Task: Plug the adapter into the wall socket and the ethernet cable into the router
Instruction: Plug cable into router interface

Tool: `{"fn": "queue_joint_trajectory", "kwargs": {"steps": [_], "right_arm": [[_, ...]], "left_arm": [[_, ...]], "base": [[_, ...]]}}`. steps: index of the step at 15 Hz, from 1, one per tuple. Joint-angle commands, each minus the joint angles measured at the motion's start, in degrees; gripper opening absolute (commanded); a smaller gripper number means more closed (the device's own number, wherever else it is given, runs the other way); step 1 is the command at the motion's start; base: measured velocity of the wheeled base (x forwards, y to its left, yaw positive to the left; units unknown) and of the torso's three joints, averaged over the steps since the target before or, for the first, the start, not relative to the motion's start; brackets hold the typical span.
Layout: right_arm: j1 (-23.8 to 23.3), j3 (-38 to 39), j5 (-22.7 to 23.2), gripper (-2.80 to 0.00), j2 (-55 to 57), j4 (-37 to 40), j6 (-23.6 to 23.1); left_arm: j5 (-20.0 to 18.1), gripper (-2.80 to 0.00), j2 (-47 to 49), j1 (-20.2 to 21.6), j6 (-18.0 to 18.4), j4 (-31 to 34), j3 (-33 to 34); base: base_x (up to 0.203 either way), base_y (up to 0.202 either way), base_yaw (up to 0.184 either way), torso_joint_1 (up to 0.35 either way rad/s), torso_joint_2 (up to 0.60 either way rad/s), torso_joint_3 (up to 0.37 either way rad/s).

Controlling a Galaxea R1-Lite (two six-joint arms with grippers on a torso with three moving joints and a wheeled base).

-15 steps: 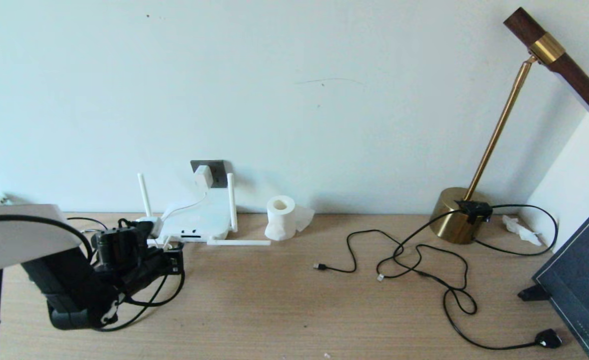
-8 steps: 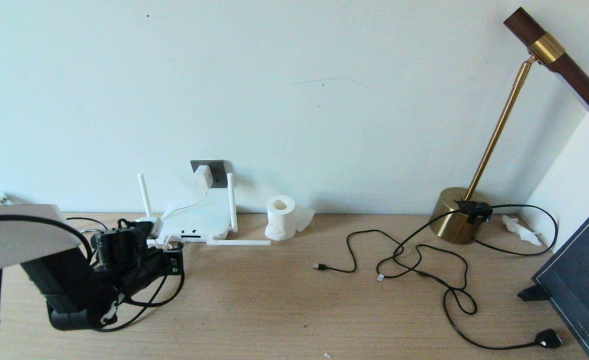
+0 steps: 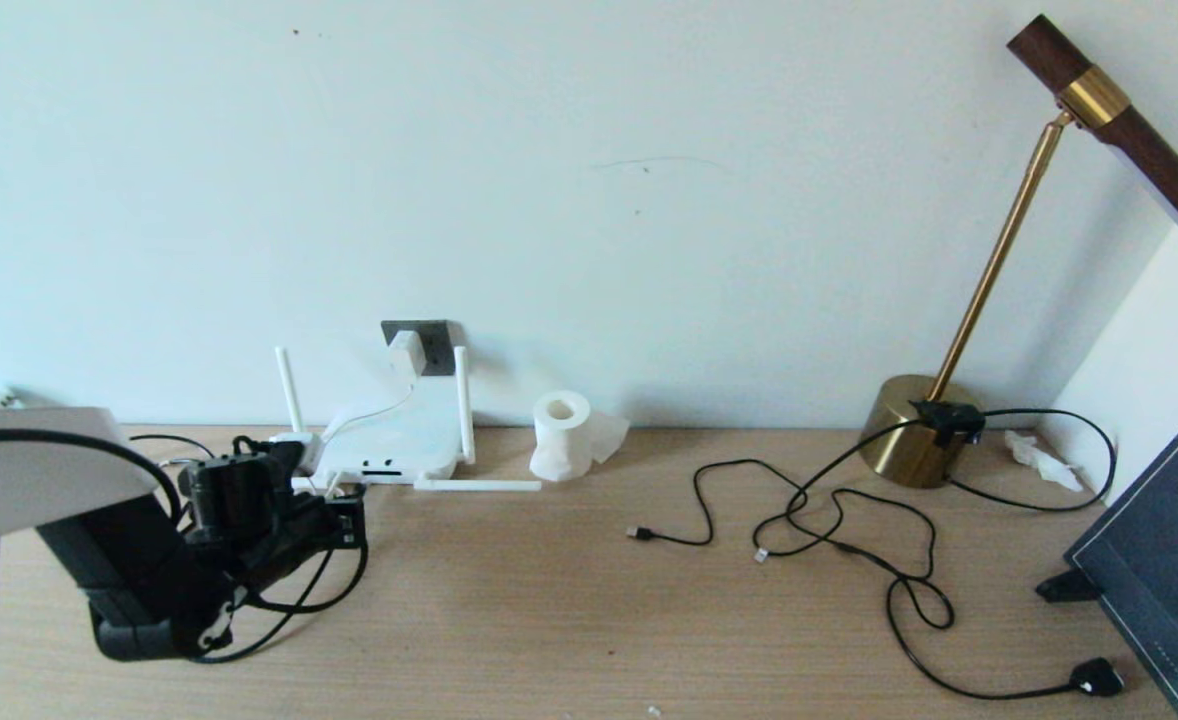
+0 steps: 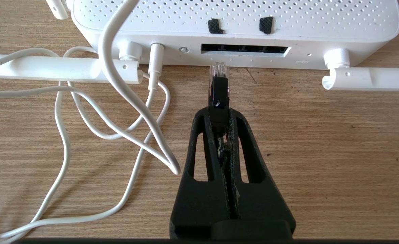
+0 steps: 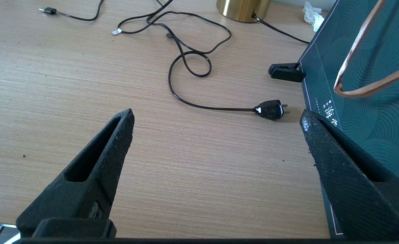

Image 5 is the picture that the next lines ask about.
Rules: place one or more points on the brass desk lamp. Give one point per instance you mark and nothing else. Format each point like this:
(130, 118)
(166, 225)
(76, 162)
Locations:
(243, 9)

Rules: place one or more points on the crumpled white tissue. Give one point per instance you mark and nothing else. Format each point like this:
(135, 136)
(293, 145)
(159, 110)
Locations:
(313, 15)

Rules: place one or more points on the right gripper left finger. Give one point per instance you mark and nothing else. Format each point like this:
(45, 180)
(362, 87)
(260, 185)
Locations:
(84, 183)

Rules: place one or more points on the black plastic clip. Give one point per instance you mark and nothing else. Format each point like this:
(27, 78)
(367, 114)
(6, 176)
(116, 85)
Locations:
(286, 72)

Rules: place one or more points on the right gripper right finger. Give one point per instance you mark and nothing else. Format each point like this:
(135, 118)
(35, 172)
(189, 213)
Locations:
(352, 189)

